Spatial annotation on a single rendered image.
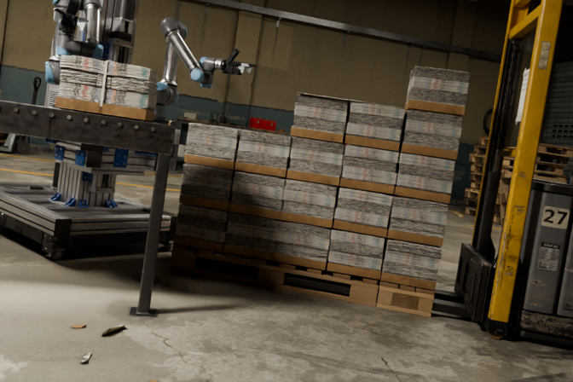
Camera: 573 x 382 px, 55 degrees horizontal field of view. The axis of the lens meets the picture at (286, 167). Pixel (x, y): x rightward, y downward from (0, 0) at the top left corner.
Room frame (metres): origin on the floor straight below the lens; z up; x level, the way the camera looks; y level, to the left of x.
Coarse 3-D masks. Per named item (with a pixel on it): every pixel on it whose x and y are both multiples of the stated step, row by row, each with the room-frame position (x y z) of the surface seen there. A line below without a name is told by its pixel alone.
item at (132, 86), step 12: (120, 72) 2.37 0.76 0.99; (132, 72) 2.38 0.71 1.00; (144, 72) 2.38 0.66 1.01; (156, 72) 2.58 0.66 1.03; (120, 84) 2.38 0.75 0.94; (132, 84) 2.38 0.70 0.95; (144, 84) 2.39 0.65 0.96; (156, 84) 2.61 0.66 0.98; (120, 96) 2.38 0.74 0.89; (132, 96) 2.39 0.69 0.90; (144, 96) 2.39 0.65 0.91; (156, 96) 2.65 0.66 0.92; (144, 108) 2.39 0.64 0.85; (144, 120) 2.53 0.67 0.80
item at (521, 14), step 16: (512, 0) 3.35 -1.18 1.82; (512, 16) 3.38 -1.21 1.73; (512, 48) 3.31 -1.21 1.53; (512, 64) 3.36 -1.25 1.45; (496, 96) 3.35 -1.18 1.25; (496, 112) 3.36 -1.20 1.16; (496, 128) 3.32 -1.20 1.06; (496, 144) 3.37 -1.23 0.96; (480, 192) 3.36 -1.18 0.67; (496, 192) 3.30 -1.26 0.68; (480, 208) 3.37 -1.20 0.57; (480, 224) 3.32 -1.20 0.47
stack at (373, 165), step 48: (192, 144) 3.08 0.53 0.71; (240, 144) 3.05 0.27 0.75; (288, 144) 3.01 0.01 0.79; (336, 144) 2.97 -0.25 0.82; (192, 192) 3.08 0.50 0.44; (240, 192) 3.03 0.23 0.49; (288, 192) 3.00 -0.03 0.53; (336, 192) 2.96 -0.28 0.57; (240, 240) 3.03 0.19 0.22; (288, 240) 2.99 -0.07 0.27; (336, 240) 2.96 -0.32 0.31; (384, 240) 2.92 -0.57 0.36; (288, 288) 2.99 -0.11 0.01
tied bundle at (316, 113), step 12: (300, 96) 3.01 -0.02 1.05; (312, 96) 3.00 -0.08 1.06; (300, 108) 3.01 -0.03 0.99; (312, 108) 3.00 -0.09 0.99; (324, 108) 2.99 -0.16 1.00; (336, 108) 2.98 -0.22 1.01; (348, 108) 3.03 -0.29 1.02; (300, 120) 3.00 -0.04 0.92; (312, 120) 2.99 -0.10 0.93; (324, 120) 2.98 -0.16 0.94; (336, 120) 2.98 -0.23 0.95; (348, 120) 3.22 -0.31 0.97; (336, 132) 2.97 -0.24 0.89
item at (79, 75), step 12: (72, 60) 2.35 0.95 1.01; (84, 60) 2.36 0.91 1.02; (96, 60) 2.36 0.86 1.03; (72, 72) 2.35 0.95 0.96; (84, 72) 2.36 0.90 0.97; (96, 72) 2.37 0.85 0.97; (60, 84) 2.35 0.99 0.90; (72, 84) 2.36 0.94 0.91; (84, 84) 2.36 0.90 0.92; (60, 96) 2.35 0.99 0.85; (72, 96) 2.36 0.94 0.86; (84, 96) 2.36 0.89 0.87
